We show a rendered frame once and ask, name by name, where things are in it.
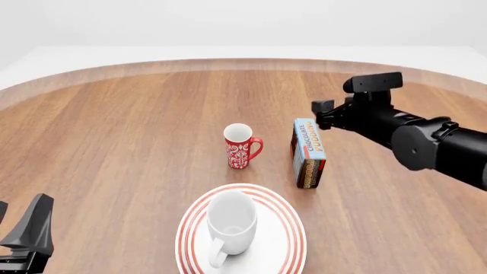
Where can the red patterned mug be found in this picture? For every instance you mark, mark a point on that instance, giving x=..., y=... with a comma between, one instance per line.
x=239, y=148

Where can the chocolate pudding box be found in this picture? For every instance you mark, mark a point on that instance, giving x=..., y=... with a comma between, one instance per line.
x=309, y=154

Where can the white plate with red rings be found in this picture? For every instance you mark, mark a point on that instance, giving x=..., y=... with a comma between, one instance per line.
x=281, y=245

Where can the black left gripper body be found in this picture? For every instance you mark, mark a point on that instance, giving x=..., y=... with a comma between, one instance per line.
x=17, y=262

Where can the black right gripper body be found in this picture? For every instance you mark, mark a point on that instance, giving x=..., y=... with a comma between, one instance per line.
x=354, y=118

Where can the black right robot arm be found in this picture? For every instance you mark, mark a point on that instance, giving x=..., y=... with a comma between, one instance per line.
x=456, y=148

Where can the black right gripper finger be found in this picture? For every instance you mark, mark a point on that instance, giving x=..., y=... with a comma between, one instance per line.
x=323, y=122
x=322, y=105

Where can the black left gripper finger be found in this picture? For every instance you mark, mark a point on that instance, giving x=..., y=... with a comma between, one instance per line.
x=35, y=225
x=2, y=212

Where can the white mug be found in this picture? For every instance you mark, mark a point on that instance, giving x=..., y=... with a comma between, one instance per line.
x=232, y=222

